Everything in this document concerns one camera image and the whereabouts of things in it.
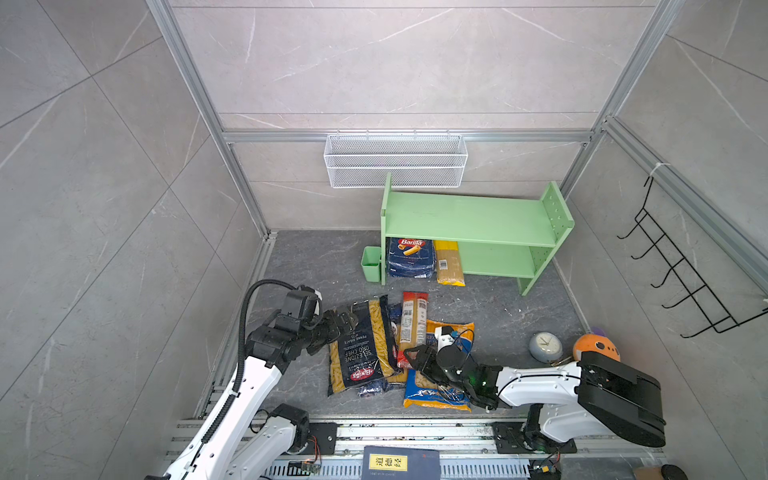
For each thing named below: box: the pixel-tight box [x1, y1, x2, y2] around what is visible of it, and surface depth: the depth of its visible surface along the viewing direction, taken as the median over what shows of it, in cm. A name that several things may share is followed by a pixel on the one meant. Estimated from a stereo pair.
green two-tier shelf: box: [380, 173, 575, 297], surface depth 94 cm
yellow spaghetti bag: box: [434, 240, 466, 287], surface depth 92 cm
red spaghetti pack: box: [397, 292, 429, 369], surface depth 90 cm
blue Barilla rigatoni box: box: [385, 237, 437, 279], surface depth 91 cm
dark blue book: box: [361, 445, 441, 480], surface depth 70 cm
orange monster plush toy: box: [573, 333, 621, 362], surface depth 82 cm
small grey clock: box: [529, 331, 563, 363], surface depth 87 cm
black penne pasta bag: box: [328, 294, 404, 397], surface depth 82 cm
